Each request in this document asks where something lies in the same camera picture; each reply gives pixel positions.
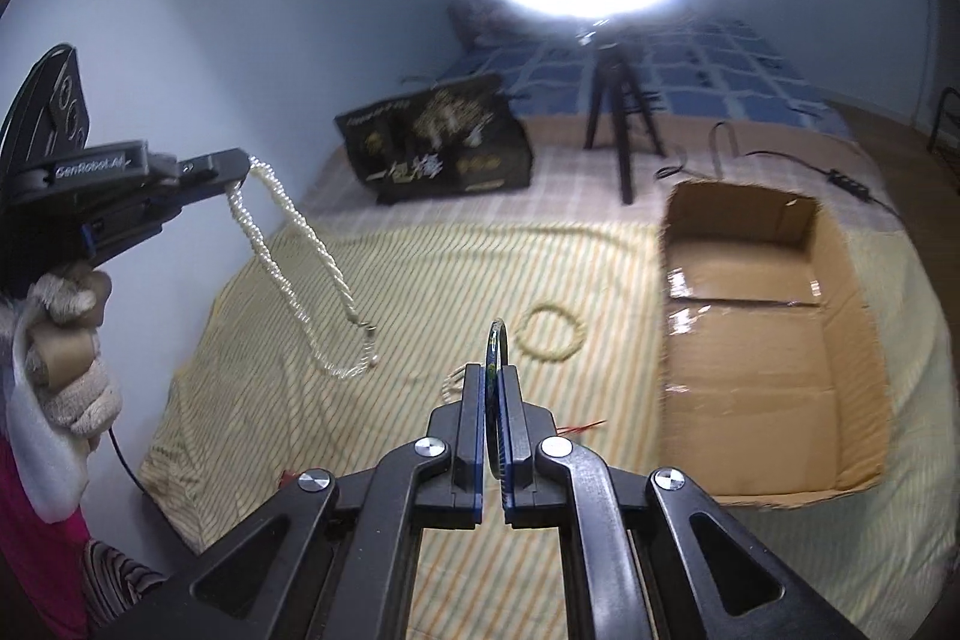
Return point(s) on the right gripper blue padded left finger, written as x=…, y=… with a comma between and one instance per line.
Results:
x=454, y=496

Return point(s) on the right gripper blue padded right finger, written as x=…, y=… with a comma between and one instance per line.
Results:
x=529, y=499

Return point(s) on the pink sleeve forearm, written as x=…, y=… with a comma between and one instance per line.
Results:
x=57, y=580

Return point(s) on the left hand in knit glove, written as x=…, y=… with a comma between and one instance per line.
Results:
x=63, y=365

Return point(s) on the brown cardboard box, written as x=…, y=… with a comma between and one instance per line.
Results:
x=774, y=387

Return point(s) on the plaid beige mattress cover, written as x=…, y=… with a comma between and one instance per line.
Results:
x=572, y=185

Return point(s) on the black snack bag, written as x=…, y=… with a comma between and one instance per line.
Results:
x=455, y=139

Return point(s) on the black tripod stand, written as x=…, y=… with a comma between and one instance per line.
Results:
x=616, y=85

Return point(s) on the folded floral quilt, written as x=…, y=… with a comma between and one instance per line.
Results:
x=488, y=23

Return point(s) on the blue patterned bed sheet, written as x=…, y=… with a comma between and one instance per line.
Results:
x=717, y=68

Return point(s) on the black metal clothes rack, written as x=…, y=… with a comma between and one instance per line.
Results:
x=943, y=139

